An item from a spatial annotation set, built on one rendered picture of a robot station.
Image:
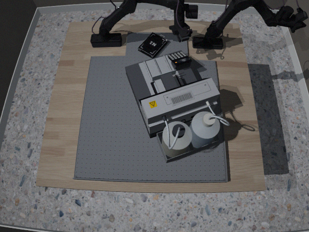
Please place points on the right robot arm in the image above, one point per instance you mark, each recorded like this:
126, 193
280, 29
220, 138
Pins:
129, 6

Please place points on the white flexible hose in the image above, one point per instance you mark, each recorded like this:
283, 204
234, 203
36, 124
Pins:
219, 118

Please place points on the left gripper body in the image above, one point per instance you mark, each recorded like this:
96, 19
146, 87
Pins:
293, 22

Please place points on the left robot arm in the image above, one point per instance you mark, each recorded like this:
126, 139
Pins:
235, 6

